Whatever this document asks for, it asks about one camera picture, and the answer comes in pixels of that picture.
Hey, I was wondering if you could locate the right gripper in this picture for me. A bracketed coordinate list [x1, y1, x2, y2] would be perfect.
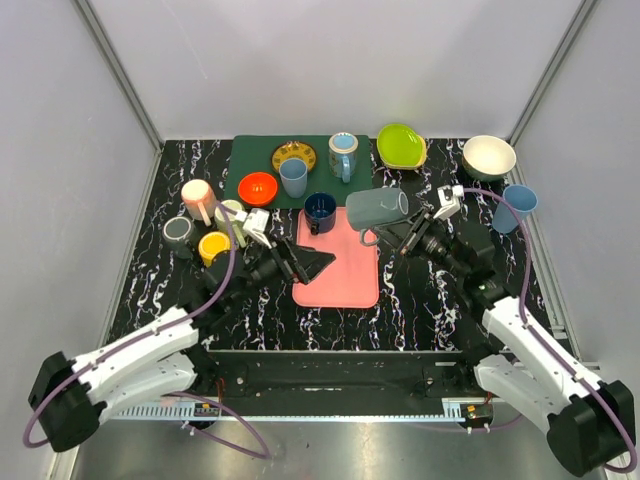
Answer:
[372, 206, 467, 280]

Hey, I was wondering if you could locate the grey mug white inside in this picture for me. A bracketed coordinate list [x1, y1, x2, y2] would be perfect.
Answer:
[345, 187, 409, 247]

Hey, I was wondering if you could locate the dark blue speckled mug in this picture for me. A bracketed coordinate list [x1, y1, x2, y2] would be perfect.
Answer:
[303, 192, 337, 236]

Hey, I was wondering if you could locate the pale green mug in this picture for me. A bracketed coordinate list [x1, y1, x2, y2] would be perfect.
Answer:
[214, 199, 247, 249]

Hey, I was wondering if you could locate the yellow mug black handle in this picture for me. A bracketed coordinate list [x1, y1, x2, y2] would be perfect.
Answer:
[198, 231, 232, 267]

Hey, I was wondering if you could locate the dark grey mug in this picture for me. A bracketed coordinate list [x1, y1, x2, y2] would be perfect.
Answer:
[162, 216, 195, 260]

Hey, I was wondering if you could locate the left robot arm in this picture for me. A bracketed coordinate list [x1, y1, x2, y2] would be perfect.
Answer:
[23, 239, 336, 453]

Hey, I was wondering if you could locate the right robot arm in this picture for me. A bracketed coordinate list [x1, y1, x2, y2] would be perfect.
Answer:
[372, 209, 636, 477]

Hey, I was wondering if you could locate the light blue patterned mug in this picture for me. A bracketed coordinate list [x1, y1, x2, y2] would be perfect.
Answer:
[328, 132, 359, 184]

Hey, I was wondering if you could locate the pink mug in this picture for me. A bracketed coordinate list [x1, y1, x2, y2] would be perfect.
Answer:
[181, 179, 216, 226]

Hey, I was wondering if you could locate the pink plastic tray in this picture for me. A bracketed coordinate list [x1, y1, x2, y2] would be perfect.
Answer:
[292, 207, 379, 308]

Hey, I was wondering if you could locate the yellow plate under green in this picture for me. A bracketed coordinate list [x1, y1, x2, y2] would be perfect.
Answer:
[381, 137, 427, 170]

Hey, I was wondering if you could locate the lime green plate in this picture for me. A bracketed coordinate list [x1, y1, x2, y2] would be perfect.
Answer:
[377, 123, 427, 170]

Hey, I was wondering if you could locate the orange bowl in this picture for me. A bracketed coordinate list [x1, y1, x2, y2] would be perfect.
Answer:
[237, 172, 279, 207]

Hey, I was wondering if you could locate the light blue cup on mat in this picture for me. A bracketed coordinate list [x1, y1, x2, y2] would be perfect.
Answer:
[279, 158, 308, 198]

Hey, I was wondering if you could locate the white and olive bowl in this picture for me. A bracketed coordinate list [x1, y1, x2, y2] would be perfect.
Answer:
[462, 135, 517, 182]

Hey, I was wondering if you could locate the dark green mat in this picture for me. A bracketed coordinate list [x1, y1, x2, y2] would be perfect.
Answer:
[224, 135, 373, 209]

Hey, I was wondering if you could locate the light blue plastic cup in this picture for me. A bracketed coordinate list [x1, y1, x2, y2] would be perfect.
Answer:
[492, 184, 538, 234]

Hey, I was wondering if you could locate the yellow patterned saucer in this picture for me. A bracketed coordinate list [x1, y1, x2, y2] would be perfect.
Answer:
[271, 141, 317, 172]

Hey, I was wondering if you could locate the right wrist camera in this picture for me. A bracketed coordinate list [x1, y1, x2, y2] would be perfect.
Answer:
[434, 185, 464, 220]

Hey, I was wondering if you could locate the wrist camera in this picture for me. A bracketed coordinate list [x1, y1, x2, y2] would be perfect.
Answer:
[434, 185, 464, 220]
[235, 208, 271, 248]

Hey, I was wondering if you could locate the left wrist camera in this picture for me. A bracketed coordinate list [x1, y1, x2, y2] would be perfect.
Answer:
[235, 208, 271, 248]

